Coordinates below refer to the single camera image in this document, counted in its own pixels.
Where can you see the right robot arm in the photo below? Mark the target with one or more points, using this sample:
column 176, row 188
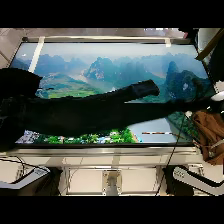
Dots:
column 200, row 180

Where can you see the dark blue jeans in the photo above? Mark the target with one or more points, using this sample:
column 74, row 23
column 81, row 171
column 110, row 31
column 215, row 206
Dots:
column 86, row 113

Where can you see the silver frame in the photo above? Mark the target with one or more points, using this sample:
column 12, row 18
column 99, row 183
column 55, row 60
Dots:
column 100, row 151

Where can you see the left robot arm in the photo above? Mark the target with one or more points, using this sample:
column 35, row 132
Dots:
column 28, row 178

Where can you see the brown garment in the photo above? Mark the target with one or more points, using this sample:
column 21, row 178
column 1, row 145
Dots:
column 206, row 130

